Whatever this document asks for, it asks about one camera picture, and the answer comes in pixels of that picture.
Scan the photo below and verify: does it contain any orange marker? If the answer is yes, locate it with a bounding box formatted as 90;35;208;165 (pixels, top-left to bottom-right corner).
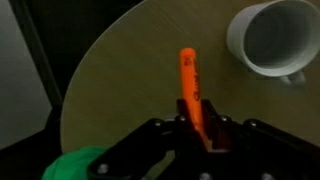
179;47;214;152

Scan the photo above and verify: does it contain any green cloth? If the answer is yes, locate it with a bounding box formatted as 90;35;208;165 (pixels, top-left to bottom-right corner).
41;145;112;180

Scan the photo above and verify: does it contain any white ceramic mug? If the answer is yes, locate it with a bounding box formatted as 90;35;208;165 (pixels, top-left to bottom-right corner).
226;0;320;88

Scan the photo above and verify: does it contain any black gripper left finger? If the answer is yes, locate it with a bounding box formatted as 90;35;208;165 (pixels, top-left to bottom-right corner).
87;99;208;180

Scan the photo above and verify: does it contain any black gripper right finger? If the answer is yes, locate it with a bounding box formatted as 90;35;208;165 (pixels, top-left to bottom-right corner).
200;98;320;180

